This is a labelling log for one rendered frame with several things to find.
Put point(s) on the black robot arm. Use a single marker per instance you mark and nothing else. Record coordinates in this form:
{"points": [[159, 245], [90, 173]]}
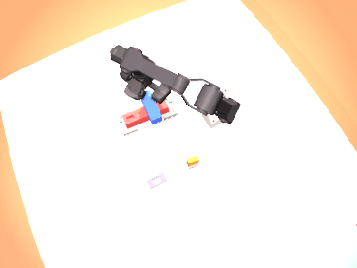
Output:
{"points": [[210, 99]]}

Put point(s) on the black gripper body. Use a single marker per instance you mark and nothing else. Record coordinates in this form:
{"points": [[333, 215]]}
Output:
{"points": [[160, 92]]}

